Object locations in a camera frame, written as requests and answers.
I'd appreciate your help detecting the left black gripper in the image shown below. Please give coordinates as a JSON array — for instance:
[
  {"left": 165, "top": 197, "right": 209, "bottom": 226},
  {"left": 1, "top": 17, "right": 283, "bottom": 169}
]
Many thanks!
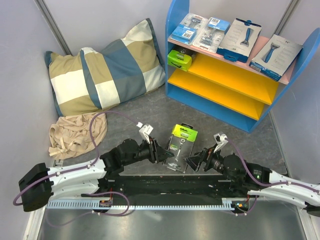
[{"left": 123, "top": 135, "right": 173, "bottom": 166}]

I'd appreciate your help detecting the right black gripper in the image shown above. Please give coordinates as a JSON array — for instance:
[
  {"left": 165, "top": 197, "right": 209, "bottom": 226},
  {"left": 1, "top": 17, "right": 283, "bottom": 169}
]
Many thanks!
[{"left": 182, "top": 143, "right": 238, "bottom": 182}]

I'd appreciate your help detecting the black green razor box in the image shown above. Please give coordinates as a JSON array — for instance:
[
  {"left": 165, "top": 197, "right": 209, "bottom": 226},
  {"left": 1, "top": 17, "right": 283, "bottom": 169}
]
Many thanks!
[
  {"left": 163, "top": 123, "right": 198, "bottom": 174},
  {"left": 167, "top": 49, "right": 196, "bottom": 72}
]

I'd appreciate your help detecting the Harry's razor pack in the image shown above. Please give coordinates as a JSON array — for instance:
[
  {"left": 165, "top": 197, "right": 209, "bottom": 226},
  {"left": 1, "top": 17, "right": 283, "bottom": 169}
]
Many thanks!
[
  {"left": 216, "top": 18, "right": 262, "bottom": 63},
  {"left": 249, "top": 34, "right": 303, "bottom": 82}
]

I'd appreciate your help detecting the blue Gillette razor blister pack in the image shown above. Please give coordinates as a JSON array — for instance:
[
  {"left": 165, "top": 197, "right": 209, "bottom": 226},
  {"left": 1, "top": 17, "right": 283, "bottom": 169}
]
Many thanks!
[{"left": 169, "top": 13, "right": 209, "bottom": 46}]

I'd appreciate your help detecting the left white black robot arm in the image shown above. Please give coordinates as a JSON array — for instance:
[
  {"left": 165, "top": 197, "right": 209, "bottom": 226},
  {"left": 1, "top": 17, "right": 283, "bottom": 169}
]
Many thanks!
[{"left": 18, "top": 138, "right": 173, "bottom": 212}]

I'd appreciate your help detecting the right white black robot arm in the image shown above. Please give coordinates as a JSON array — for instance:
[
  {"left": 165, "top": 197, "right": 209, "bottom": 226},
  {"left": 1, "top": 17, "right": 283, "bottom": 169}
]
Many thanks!
[{"left": 184, "top": 147, "right": 320, "bottom": 217}]

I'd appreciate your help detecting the colourful wooden shelf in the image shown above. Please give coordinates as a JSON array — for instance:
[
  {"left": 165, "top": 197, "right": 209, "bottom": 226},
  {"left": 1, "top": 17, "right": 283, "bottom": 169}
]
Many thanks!
[{"left": 165, "top": 0, "right": 320, "bottom": 133}]

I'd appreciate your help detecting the beige crumpled cloth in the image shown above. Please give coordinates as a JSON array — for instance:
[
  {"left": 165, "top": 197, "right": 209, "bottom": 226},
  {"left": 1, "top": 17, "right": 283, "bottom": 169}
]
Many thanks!
[{"left": 48, "top": 113, "right": 108, "bottom": 160}]

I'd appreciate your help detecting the checked blue beige pillow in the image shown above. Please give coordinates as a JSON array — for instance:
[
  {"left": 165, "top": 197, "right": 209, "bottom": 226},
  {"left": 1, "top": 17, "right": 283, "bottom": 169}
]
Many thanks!
[{"left": 44, "top": 18, "right": 166, "bottom": 117}]

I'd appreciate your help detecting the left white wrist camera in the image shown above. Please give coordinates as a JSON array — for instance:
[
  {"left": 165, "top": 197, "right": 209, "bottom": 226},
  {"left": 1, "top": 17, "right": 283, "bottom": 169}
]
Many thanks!
[{"left": 136, "top": 122, "right": 154, "bottom": 144}]

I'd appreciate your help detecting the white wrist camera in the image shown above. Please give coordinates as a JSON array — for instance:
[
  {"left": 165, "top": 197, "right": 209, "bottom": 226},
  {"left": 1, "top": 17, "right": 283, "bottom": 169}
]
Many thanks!
[
  {"left": 213, "top": 132, "right": 228, "bottom": 153},
  {"left": 136, "top": 122, "right": 154, "bottom": 144}
]

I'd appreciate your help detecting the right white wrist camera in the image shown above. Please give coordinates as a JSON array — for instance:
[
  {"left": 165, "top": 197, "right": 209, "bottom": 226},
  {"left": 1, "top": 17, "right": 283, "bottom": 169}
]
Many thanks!
[{"left": 213, "top": 132, "right": 228, "bottom": 153}]

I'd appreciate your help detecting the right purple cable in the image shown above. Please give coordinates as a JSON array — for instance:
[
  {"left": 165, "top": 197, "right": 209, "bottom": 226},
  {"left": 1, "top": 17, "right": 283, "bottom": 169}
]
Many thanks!
[{"left": 221, "top": 138, "right": 320, "bottom": 218}]

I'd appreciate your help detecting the purple cable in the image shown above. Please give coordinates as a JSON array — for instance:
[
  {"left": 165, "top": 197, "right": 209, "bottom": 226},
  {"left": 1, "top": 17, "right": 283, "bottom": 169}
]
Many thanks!
[
  {"left": 221, "top": 138, "right": 320, "bottom": 218},
  {"left": 12, "top": 111, "right": 140, "bottom": 228}
]

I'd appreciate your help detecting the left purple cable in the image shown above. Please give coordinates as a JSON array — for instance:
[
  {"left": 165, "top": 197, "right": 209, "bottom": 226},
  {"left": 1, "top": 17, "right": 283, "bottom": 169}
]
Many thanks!
[{"left": 12, "top": 111, "right": 140, "bottom": 228}]

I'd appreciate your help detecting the grey slotted cable duct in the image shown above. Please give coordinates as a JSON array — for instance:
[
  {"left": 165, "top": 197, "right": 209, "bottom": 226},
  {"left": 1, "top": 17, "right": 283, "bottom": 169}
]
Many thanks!
[{"left": 46, "top": 197, "right": 251, "bottom": 211}]

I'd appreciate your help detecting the aluminium frame rail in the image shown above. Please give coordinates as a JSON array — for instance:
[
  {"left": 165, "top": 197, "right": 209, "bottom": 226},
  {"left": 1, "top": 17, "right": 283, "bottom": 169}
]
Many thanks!
[{"left": 23, "top": 159, "right": 316, "bottom": 240}]

